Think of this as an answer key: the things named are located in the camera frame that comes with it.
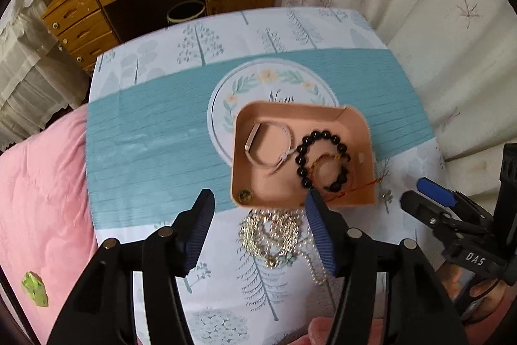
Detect person right hand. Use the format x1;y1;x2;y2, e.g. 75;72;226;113
437;263;511;324

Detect red string charm bracelet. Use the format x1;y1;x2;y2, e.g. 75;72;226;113
308;152;383;204

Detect pink jewelry tray box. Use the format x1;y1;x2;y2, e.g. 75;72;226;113
230;102;377;209

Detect tree print tablecloth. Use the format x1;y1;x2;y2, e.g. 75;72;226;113
83;7;450;345

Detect white pearl necklace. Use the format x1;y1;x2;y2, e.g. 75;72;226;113
242;208;329;286

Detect black bead bracelet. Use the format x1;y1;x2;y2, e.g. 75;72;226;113
294;129;353;194

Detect floral cream curtain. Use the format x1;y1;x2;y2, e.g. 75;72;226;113
277;0;516;207

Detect gold chain pendant necklace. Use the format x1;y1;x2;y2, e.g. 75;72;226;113
236;188;312;270

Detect green paper scrap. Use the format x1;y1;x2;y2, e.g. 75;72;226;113
21;271;48;307

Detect pink quilt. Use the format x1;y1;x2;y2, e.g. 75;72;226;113
1;106;97;343

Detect round waste basket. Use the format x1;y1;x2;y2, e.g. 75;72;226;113
166;0;206;25

